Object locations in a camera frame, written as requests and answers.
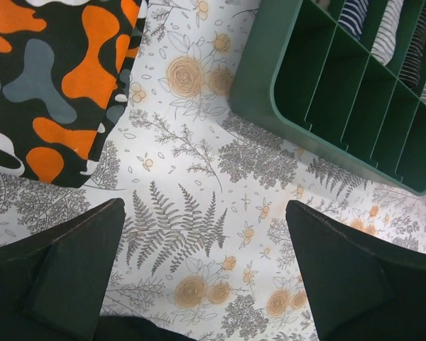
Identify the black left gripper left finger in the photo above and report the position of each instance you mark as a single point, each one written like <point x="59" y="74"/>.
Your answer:
<point x="52" y="283"/>

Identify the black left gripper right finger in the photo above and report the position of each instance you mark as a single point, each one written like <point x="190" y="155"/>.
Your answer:
<point x="359" y="287"/>

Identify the black underwear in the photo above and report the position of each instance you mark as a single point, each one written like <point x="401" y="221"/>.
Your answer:
<point x="127" y="328"/>

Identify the orange camouflage underwear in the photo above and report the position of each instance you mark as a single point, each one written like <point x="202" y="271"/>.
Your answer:
<point x="65" y="69"/>

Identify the blue striped rolled underwear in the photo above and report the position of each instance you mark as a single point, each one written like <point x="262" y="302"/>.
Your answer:
<point x="353" y="16"/>

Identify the brown rolled underwear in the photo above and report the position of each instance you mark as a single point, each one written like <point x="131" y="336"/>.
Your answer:
<point x="324" y="4"/>

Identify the green divided organizer box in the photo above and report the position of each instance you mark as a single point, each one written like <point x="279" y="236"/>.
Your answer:
<point x="304" y="78"/>

